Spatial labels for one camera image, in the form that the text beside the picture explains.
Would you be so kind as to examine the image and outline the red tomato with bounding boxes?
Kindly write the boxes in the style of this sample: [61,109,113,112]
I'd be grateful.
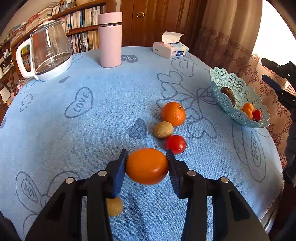
[165,135,187,155]
[252,109,262,121]

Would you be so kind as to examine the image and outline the smooth orange fruit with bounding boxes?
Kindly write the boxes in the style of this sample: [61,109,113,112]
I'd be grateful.
[126,148,168,185]
[243,102,254,112]

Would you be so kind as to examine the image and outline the large front orange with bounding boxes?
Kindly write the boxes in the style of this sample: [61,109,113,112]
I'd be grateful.
[240,108,253,120]

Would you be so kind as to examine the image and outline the large dark passion fruit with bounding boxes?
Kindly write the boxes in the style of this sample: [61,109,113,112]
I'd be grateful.
[225,91,236,107]

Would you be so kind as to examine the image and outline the smooth orange fruit back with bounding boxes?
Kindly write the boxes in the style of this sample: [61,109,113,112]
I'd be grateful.
[126,148,168,185]

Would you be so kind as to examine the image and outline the mandarin orange with stem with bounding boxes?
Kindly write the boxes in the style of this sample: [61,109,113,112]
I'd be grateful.
[161,102,186,126]

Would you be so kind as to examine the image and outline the small dark passion fruit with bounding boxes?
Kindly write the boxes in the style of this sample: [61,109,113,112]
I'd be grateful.
[220,87,233,94]

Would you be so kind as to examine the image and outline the mint lattice fruit basket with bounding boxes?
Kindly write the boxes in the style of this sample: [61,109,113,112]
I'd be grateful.
[209,67,270,128]

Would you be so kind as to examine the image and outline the patterned beige curtain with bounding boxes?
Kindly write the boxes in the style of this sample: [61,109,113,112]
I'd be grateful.
[191,1,292,167]

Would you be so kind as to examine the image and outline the blue patterned tablecloth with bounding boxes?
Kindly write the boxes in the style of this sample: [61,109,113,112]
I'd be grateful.
[1,47,283,239]

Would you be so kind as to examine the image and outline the tissue pack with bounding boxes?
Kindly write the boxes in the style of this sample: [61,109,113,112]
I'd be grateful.
[152,31,189,59]

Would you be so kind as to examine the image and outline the brown wooden door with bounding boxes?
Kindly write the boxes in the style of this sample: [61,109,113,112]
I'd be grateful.
[117,0,208,55]

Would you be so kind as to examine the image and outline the pink thermos bottle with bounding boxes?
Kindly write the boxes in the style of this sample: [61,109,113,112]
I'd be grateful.
[98,12,122,68]

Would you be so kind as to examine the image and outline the wooden bookshelf with books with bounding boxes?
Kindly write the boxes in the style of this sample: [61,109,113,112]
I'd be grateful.
[0,0,117,75]

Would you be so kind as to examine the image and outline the glass kettle white handle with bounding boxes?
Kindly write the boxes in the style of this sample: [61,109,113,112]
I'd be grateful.
[16,22,73,81]

